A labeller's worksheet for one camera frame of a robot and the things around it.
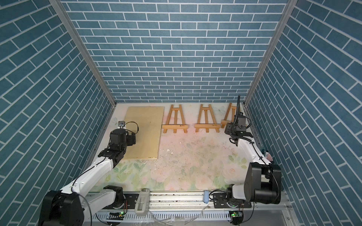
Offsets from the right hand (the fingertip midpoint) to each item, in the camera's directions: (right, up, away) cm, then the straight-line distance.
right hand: (233, 127), depth 90 cm
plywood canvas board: (-58, +3, +15) cm, 60 cm away
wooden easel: (-39, +4, +19) cm, 44 cm away
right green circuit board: (-4, -44, -18) cm, 48 cm away
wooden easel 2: (-2, +2, +18) cm, 18 cm away
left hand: (-66, -3, -5) cm, 66 cm away
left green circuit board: (-67, -45, -18) cm, 83 cm away
